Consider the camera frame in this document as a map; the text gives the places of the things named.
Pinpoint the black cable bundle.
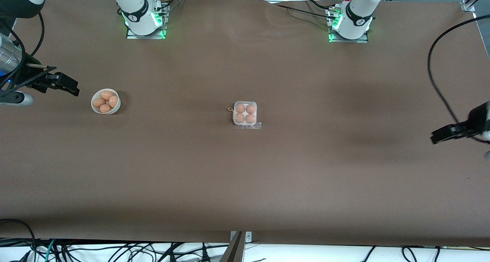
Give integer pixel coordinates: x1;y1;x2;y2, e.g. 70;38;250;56
54;241;230;262

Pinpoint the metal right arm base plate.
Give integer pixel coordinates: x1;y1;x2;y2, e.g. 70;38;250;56
126;4;168;40

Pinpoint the small metal bracket plate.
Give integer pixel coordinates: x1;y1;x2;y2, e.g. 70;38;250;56
230;231;252;244

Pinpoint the black looped floor cable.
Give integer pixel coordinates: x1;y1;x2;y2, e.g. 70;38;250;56
0;219;37;262

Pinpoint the dark wedge-shaped mount bar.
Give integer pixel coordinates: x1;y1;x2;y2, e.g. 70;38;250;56
219;231;245;262

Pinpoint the black base power cable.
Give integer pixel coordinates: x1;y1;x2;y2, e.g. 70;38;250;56
304;0;335;11
268;2;337;20

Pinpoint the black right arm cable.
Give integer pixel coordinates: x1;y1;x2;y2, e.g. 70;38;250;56
0;11;58;98

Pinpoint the brown table cover sheet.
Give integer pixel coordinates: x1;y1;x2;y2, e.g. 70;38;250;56
0;0;490;247

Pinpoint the clear plastic egg carton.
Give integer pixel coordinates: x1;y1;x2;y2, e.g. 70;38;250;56
232;101;262;130

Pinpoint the teal cable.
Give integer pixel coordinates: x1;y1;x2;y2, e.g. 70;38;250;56
44;239;56;262

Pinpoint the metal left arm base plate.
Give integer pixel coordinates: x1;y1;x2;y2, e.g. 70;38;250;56
327;6;370;44

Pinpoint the white round bowl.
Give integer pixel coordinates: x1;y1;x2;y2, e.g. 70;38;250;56
91;88;121;115

